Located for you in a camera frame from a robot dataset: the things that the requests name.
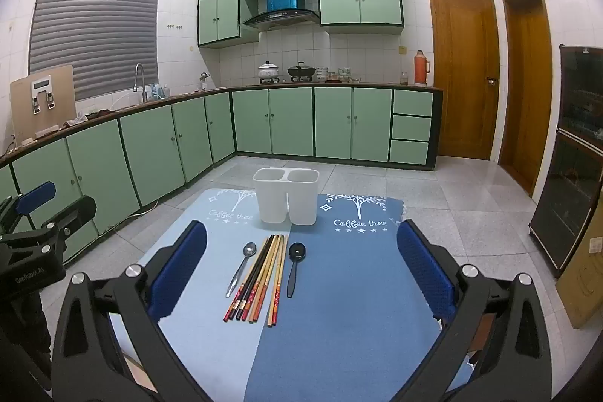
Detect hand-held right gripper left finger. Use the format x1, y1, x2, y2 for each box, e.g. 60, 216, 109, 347
49, 220, 210, 402

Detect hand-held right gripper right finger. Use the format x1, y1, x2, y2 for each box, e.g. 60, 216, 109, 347
396, 219, 554, 402

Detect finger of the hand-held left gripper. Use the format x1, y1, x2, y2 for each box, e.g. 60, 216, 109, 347
0, 182, 57, 235
41, 194, 98, 253

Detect metal spoon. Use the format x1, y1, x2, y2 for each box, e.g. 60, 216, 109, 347
225, 242, 257, 298

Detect row of chopsticks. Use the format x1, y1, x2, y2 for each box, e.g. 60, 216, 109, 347
223, 234, 289, 328

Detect white plastic utensil holder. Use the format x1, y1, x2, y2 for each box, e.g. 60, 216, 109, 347
253, 168, 320, 227

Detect black plastic spoon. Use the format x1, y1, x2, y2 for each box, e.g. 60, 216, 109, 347
286, 243, 307, 299

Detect light blue mat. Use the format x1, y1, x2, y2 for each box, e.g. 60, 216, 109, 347
110, 188, 295, 402

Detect dark blue mat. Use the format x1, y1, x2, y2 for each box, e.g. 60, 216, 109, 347
244, 193, 476, 402

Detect printed cardboard box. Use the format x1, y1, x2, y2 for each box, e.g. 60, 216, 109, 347
10, 64, 76, 141

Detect metal sink faucet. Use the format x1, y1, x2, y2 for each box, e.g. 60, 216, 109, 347
132, 63, 148, 105

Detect plain cardboard box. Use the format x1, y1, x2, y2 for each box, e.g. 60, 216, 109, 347
556, 237, 603, 330

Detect black glass-front cabinet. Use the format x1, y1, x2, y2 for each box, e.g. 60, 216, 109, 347
528, 44, 603, 278

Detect grey window blind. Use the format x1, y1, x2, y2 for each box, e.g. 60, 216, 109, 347
28, 0, 162, 102

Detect green base cabinets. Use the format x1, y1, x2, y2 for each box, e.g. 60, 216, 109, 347
0, 84, 444, 266

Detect orange thermos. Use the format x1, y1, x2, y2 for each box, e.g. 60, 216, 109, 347
413, 50, 432, 87

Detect plain wooden door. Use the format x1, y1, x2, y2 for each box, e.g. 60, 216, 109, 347
499, 0, 553, 198

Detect white cooking pot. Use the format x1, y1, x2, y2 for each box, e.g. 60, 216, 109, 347
257, 60, 279, 83

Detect black wok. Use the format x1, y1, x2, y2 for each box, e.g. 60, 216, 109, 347
287, 61, 315, 83

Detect black range hood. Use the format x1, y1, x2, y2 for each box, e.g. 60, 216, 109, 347
242, 9, 321, 31

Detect white floor cable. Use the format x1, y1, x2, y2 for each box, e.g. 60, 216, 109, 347
113, 195, 158, 233

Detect wooden door with handle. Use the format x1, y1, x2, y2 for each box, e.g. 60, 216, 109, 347
428, 0, 500, 160

